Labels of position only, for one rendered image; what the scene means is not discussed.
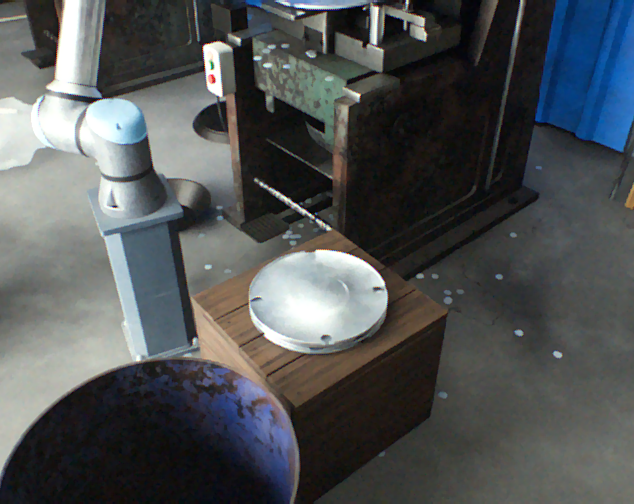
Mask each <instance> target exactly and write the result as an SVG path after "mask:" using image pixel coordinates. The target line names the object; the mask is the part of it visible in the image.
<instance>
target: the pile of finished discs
mask: <svg viewBox="0 0 634 504"><path fill-rule="evenodd" d="M387 301H388V293H387V291H386V288H385V283H384V281H383V279H382V277H381V276H380V275H379V274H378V272H377V271H376V270H375V269H374V268H372V267H371V266H370V265H368V264H367V263H365V262H364V261H362V260H360V259H358V258H356V257H353V256H351V255H348V254H344V253H340V252H335V251H328V250H316V252H312V253H309V252H307V253H305V251H301V252H296V253H292V254H288V255H285V256H283V257H280V258H278V259H276V260H274V261H272V262H271V263H269V264H268V265H266V266H265V267H264V268H263V269H262V270H261V271H260V272H259V273H258V274H257V275H256V276H255V278H254V279H253V281H252V283H251V286H250V289H249V307H250V315H251V318H252V320H253V323H254V324H255V326H256V327H257V329H258V330H259V331H260V332H261V333H263V332H264V333H265V334H264V336H265V337H266V338H267V339H269V340H270V341H272V342H273V343H275V344H277V345H279V346H281V347H283V348H286V349H289V350H292V351H296V352H300V353H307V354H329V353H336V352H341V351H345V350H348V349H351V348H353V347H356V346H358V345H360V344H362V343H361V342H360V341H361V340H363V341H366V340H368V339H369V338H370V337H372V336H373V335H374V334H375V333H376V332H377V330H378V329H379V328H380V326H381V325H382V323H383V321H384V319H385V316H386V311H387Z"/></svg>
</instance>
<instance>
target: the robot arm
mask: <svg viewBox="0 0 634 504"><path fill-rule="evenodd" d="M105 2H106V0H63V2H62V12H61V22H60V32H59V42H58V52H57V62H56V72H55V80H54V81H53V82H52V83H51V84H49V85H48V86H47V87H46V95H44V96H41V97H40V98H39V99H38V100H37V103H35V104H34V106H33V109H32V115H31V120H32V126H33V129H34V132H35V134H36V136H37V137H38V138H39V139H40V141H41V142H42V143H44V144H45V145H47V146H50V147H53V148H55V149H57V150H59V151H64V152H65V151H66V152H70V153H74V154H78V155H82V156H85V157H90V158H93V159H96V160H97V161H98V165H99V169H100V173H101V182H100V190H99V203H100V207H101V210H102V211H103V212H104V213H105V214H107V215H108V216H111V217H114V218H118V219H134V218H140V217H144V216H147V215H150V214H152V213H154V212H156V211H157V210H159V209H160V208H161V207H162V206H163V205H164V204H165V202H166V199H167V195H166V190H165V186H164V184H163V183H162V181H161V179H160V177H159V176H158V174H157V172H156V171H155V169H154V166H153V161H152V155H151V149H150V144H149V138H148V127H147V124H146V121H145V118H144V114H143V112H142V110H141V109H140V108H139V107H138V106H137V105H135V104H134V103H132V102H130V101H127V100H122V99H114V100H110V99H103V100H102V96H101V95H100V93H99V92H98V91H97V89H96V81H97V72H98V63H99V54H100V46H101V37H102V28H103V19H104V11H105Z"/></svg>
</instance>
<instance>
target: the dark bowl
mask: <svg viewBox="0 0 634 504"><path fill-rule="evenodd" d="M166 180H167V181H168V183H169V185H170V187H171V189H172V191H173V193H174V194H175V196H176V198H177V200H178V202H179V204H180V206H181V207H182V209H183V214H184V216H183V217H182V218H178V219H177V224H178V230H179V231H182V230H184V229H186V228H188V227H189V226H190V225H191V224H192V223H193V222H194V221H195V220H197V219H198V218H199V217H200V216H201V215H202V214H203V213H204V212H205V211H206V210H207V209H208V207H209V205H210V203H211V195H210V193H209V191H208V189H207V188H206V187H204V186H203V185H202V184H200V183H198V182H195V181H192V180H188V179H181V178H167V179H166Z"/></svg>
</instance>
